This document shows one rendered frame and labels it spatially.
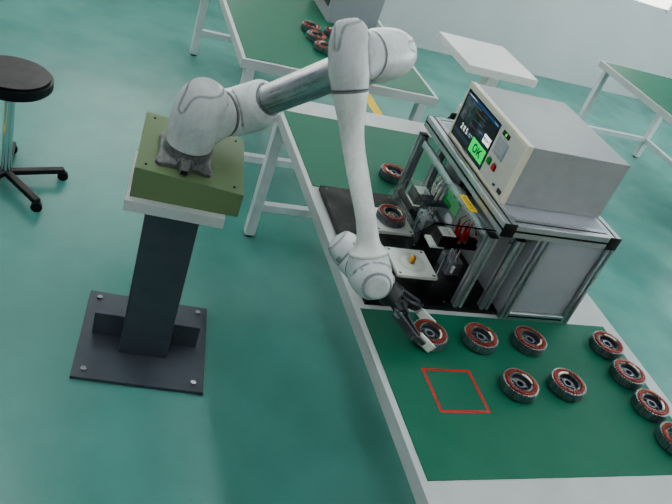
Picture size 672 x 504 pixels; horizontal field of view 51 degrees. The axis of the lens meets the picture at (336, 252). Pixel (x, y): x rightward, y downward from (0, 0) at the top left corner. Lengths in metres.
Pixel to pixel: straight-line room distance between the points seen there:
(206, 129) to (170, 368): 1.00
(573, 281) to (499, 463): 0.77
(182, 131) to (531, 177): 1.08
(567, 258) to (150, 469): 1.52
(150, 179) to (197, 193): 0.15
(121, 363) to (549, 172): 1.67
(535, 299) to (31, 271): 2.00
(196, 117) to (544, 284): 1.23
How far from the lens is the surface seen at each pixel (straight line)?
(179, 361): 2.85
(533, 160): 2.20
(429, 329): 2.16
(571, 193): 2.35
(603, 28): 8.38
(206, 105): 2.23
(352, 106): 1.89
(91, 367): 2.78
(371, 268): 1.79
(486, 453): 1.94
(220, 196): 2.32
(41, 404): 2.68
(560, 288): 2.46
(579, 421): 2.22
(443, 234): 2.35
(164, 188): 2.32
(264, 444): 2.69
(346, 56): 1.87
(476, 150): 2.39
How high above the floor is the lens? 2.03
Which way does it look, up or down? 33 degrees down
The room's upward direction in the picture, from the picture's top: 21 degrees clockwise
